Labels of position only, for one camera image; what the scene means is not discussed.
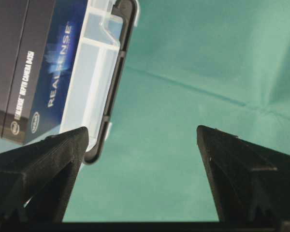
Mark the black RealSense box right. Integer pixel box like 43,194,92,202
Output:
0,0,87,145

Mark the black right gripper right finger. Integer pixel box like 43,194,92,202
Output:
196,125,290,221

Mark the clear plastic storage case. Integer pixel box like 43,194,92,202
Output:
59,0,140,166

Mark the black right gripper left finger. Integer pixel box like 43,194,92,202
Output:
0,127,89,222

